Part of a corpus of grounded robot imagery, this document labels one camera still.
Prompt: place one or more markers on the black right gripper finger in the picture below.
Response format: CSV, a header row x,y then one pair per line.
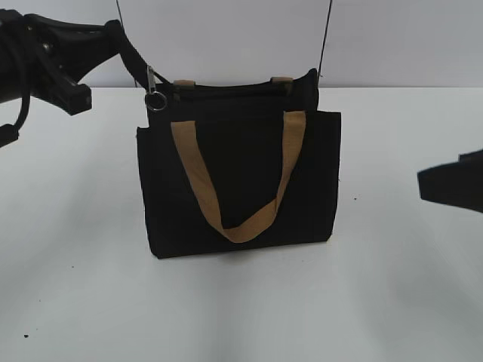
x,y
458,184

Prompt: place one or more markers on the black tote bag tan handles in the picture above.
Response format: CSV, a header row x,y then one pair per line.
x,y
259,143

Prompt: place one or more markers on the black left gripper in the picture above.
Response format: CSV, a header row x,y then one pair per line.
x,y
78,49

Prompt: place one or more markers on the silver zipper pull with ring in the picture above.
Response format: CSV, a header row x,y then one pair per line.
x,y
154,90

